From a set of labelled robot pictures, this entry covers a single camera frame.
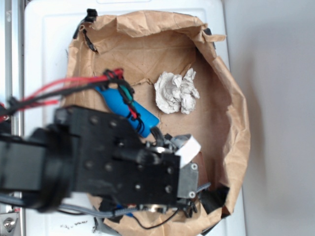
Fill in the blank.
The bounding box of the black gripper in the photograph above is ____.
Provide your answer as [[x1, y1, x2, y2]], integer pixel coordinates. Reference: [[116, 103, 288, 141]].
[[54, 106, 198, 209]]

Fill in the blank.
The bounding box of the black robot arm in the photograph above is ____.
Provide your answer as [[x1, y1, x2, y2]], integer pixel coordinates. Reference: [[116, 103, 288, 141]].
[[0, 106, 198, 217]]

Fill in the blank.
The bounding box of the blue plastic toy bottle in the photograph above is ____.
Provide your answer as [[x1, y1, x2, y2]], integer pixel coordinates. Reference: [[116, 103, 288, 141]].
[[95, 87, 159, 138]]

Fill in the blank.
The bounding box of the crumpled white paper ball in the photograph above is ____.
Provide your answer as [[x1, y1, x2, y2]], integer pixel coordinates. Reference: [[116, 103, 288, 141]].
[[154, 68, 200, 115]]

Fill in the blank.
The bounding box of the brown paper bag tray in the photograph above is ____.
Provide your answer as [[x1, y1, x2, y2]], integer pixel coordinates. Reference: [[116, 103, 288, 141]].
[[67, 10, 251, 236]]

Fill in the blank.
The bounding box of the red and black cable bundle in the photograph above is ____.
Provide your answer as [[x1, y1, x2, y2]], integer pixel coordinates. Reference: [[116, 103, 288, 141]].
[[0, 68, 143, 138]]

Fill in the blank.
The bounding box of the grey ribbon cable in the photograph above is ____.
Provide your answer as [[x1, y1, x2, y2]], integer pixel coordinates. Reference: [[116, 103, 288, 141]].
[[0, 194, 138, 218]]

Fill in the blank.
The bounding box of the metal frame rail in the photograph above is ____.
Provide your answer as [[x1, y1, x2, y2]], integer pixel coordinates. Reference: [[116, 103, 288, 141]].
[[0, 0, 26, 236]]

